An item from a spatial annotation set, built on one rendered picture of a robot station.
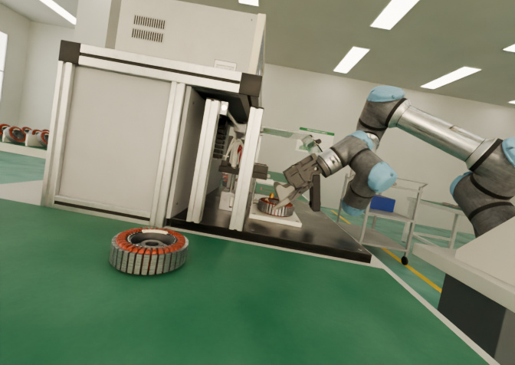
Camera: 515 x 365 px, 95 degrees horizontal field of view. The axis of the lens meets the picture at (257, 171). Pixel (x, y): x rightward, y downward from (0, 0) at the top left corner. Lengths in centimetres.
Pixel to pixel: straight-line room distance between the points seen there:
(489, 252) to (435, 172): 664
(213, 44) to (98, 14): 430
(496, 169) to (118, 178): 101
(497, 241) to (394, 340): 57
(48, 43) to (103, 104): 797
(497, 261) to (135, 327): 84
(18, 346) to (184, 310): 14
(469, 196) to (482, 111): 729
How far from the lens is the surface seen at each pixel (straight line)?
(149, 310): 33
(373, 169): 70
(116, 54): 64
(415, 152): 721
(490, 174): 97
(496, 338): 95
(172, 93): 57
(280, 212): 70
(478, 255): 93
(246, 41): 72
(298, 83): 640
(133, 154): 60
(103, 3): 501
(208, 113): 55
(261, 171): 70
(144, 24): 81
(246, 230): 57
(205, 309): 34
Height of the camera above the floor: 94
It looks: 3 degrees down
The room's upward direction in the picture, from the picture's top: 10 degrees clockwise
